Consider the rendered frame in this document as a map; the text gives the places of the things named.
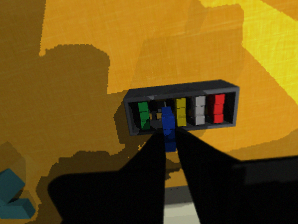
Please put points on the black fuse block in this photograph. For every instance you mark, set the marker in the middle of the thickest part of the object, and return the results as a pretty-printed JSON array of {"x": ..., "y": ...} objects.
[{"x": 209, "y": 104}]

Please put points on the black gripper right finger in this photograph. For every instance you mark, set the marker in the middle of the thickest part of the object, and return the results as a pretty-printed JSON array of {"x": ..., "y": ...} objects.
[{"x": 217, "y": 180}]

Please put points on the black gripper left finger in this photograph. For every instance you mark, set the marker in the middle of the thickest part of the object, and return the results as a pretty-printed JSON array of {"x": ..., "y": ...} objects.
[{"x": 138, "y": 186}]

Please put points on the blue fuse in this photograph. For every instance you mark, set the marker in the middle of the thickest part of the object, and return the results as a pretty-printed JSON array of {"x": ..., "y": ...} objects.
[{"x": 168, "y": 125}]

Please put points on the grey shallow tray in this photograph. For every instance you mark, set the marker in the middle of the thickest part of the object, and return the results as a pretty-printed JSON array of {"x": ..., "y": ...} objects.
[{"x": 179, "y": 207}]

